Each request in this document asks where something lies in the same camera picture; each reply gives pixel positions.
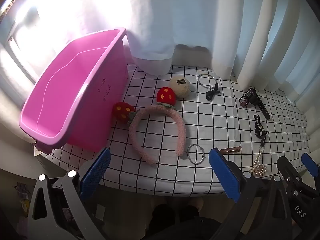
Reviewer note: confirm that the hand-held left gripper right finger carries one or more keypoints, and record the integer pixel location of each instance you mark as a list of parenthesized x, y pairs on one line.
[(225, 175)]

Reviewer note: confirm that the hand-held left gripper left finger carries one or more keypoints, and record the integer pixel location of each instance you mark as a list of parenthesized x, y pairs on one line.
[(96, 170)]

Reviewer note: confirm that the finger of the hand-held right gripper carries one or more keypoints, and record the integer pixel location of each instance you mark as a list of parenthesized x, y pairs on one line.
[(290, 172), (310, 165)]

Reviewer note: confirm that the brown hair clip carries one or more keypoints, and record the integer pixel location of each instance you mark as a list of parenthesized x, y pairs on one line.
[(231, 150)]

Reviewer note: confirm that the pink plastic bin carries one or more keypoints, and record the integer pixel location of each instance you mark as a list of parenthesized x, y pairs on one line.
[(75, 80)]

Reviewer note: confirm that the silver bangle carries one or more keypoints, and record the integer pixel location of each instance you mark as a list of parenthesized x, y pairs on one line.
[(188, 153), (199, 79)]

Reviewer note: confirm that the white black checkered tablecloth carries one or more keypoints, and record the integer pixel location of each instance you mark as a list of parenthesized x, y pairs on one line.
[(212, 120)]

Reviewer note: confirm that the pink strawberry headband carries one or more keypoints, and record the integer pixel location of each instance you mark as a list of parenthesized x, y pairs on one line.
[(181, 132)]

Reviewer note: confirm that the black wrist watch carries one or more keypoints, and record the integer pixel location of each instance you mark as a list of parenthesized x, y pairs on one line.
[(253, 98)]

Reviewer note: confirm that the beige fluffy scrunchie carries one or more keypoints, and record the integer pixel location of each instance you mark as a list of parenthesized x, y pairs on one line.
[(180, 87)]

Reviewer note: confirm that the white curtain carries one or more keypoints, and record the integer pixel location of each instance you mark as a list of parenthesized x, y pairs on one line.
[(262, 42), (162, 25)]

